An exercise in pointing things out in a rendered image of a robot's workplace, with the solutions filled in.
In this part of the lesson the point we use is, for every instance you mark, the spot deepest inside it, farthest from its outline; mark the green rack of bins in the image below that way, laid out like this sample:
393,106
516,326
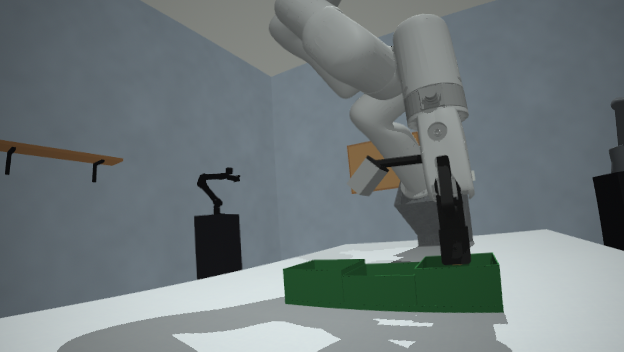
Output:
401,287

